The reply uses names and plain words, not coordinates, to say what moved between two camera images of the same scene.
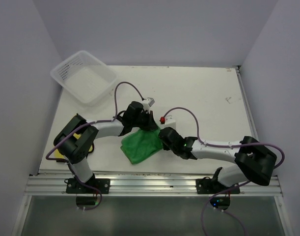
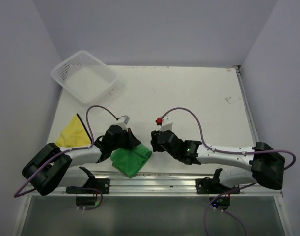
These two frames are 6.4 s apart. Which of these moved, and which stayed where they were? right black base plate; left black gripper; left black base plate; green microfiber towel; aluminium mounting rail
Moved: green microfiber towel; left black gripper
Stayed: aluminium mounting rail; left black base plate; right black base plate
